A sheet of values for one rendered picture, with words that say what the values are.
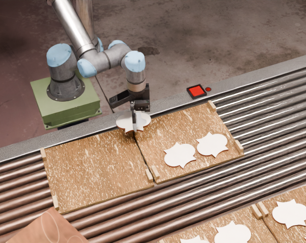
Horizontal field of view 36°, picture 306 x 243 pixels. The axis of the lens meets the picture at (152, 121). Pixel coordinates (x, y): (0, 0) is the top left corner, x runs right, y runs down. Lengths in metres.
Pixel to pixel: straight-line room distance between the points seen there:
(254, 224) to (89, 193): 0.66
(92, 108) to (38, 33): 2.24
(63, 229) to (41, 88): 0.87
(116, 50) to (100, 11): 2.78
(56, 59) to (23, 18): 2.51
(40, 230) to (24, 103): 2.10
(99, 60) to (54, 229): 0.65
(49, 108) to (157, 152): 0.56
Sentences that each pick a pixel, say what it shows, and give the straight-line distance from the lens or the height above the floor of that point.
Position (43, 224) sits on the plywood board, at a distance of 1.78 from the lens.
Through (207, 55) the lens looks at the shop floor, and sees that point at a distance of 4.06.
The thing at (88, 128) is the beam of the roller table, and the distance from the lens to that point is 2.21.
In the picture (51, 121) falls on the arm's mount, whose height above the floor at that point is 0.92.
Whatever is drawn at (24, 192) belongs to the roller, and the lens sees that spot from 2.05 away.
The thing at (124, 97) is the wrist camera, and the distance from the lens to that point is 1.90.
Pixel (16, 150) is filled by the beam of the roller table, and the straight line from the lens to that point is 2.19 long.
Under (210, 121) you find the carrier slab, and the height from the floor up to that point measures 0.94.
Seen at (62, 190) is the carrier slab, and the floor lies 0.94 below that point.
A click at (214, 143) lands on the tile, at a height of 0.95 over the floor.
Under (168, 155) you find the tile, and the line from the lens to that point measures 2.04.
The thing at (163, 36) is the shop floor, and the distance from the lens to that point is 4.25.
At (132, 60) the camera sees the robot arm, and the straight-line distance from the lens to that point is 1.77.
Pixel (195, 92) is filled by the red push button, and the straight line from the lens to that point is 2.34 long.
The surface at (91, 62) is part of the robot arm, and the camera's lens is 1.81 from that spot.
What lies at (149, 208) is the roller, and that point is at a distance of 1.91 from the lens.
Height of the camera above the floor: 2.52
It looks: 47 degrees down
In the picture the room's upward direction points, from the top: 1 degrees counter-clockwise
